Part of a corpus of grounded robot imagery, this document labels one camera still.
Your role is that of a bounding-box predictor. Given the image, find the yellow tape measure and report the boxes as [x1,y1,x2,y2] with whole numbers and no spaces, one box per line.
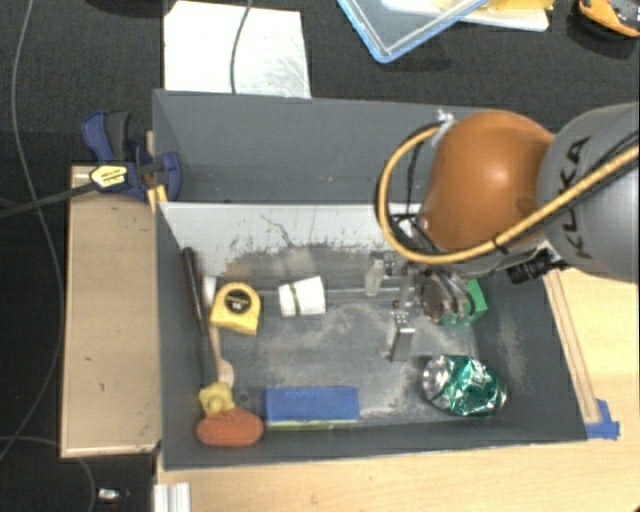
[208,281,263,337]

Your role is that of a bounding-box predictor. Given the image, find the yellow toy lump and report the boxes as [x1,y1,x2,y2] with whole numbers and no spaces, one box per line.
[198,381,237,416]

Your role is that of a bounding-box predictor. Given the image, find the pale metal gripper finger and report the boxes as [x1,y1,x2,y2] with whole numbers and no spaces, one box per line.
[364,252,397,298]
[384,309,417,363]

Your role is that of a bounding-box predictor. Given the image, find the grey metal bin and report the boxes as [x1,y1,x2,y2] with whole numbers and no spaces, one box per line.
[151,88,589,471]

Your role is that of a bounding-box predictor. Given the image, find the blue sponge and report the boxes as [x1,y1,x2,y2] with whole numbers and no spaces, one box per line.
[264,385,362,432]

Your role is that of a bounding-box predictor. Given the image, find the pale wood board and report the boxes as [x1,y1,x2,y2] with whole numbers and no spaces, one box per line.
[59,164,164,459]

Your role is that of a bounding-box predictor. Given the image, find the white cup with green stripe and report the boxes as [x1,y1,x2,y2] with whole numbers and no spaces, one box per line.
[277,274,328,318]

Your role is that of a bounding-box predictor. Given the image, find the black cylinder on white bracket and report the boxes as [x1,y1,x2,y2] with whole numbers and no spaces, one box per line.
[505,252,564,285]

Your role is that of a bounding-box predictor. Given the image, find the crushed green can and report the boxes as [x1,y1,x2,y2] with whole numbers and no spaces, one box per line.
[420,354,508,418]

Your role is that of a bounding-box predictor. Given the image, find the tan wooden stick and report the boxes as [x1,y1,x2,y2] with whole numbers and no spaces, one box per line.
[206,323,236,386]

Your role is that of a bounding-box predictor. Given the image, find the orange-red oval toy food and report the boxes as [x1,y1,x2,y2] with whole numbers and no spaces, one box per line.
[195,407,266,448]

